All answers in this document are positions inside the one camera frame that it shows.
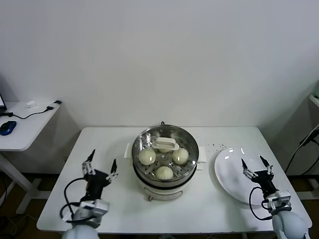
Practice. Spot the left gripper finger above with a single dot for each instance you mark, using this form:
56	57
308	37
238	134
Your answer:
112	173
87	165

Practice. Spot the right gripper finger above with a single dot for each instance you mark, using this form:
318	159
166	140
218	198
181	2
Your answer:
248	171
268	168

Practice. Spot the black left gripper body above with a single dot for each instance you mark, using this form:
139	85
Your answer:
97	183

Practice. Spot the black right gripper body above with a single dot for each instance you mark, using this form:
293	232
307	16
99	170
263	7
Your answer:
266	183

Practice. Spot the white steamed baozi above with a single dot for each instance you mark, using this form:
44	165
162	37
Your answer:
147	156
164	173
164	150
180	156

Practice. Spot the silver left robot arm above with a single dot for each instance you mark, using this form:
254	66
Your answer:
82	227

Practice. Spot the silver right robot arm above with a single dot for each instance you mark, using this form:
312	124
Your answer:
291	225

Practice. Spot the white electric steamer pot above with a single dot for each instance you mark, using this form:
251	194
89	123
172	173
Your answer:
162	193

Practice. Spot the perforated steel steamer basket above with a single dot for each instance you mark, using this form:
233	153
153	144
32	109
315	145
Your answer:
189	176

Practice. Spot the large white plate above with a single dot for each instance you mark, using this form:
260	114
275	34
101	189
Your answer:
226	174

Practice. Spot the white side desk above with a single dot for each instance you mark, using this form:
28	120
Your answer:
25	129

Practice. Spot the white background shelf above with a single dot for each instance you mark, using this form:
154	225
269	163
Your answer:
314	99

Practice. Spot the crumpled white tissue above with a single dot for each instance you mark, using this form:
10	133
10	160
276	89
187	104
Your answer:
30	103

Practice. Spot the blue computer mouse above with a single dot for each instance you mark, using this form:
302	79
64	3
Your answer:
7	127

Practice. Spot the dark laptop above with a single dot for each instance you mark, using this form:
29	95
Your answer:
2	99

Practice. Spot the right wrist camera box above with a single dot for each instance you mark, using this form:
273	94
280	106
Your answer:
280	199

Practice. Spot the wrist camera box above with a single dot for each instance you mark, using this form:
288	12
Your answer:
280	199
96	206

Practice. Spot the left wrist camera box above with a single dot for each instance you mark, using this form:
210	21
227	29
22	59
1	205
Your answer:
96	206

